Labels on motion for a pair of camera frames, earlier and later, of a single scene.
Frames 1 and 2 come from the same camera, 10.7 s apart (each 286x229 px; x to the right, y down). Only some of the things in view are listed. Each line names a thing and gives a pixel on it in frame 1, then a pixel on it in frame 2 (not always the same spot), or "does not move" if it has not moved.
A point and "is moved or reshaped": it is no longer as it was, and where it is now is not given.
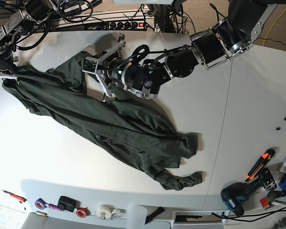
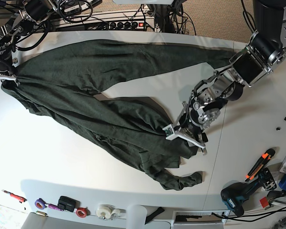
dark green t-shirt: x=136 y=130 is moved or reshaped
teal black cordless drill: x=233 y=194 does not move
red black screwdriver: x=20 y=199 does not move
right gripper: x=92 y=66 to x=170 y=131
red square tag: x=264 y=202 does not move
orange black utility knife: x=266 y=157 does not move
